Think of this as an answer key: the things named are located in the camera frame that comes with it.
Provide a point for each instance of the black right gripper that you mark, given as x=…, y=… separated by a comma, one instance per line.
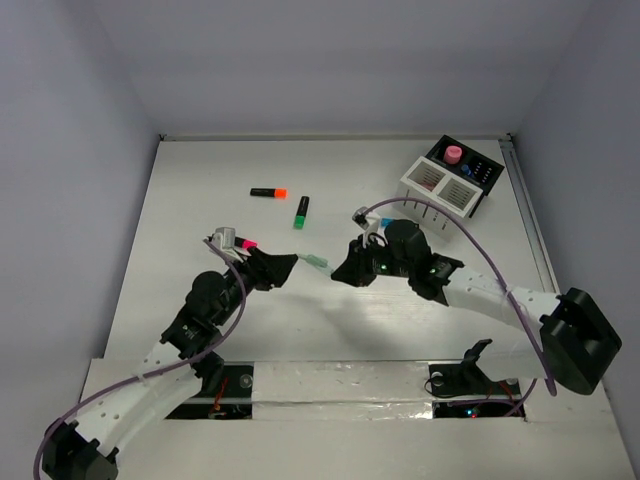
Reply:
x=354, y=269

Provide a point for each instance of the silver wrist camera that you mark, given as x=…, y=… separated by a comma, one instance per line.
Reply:
x=221, y=242
x=370, y=223

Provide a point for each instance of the orange highlighter black body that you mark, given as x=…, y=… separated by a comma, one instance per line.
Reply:
x=276, y=193

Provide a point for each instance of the white slotted organizer box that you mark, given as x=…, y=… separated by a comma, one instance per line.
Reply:
x=453, y=194

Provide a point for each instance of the green highlighter black body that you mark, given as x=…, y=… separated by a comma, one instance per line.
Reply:
x=301, y=213

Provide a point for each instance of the pink highlighter black body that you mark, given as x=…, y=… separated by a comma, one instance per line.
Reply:
x=244, y=244

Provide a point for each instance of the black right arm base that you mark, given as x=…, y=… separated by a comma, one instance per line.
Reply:
x=448, y=380

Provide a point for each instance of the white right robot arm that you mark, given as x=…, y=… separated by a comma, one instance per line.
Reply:
x=576, y=343

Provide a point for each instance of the black slotted organizer box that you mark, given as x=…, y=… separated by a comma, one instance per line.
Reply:
x=485, y=171

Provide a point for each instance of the green folding marker pen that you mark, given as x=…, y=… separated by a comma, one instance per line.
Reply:
x=318, y=263

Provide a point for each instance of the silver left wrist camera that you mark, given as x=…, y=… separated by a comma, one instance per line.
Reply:
x=221, y=242

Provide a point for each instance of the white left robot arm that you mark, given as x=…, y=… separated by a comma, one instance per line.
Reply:
x=87, y=441

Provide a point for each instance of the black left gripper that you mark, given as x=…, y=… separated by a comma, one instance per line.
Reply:
x=260, y=270

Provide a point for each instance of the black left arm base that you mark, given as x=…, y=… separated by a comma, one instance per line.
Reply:
x=231, y=399

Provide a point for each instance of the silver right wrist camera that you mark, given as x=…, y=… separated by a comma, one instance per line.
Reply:
x=370, y=223

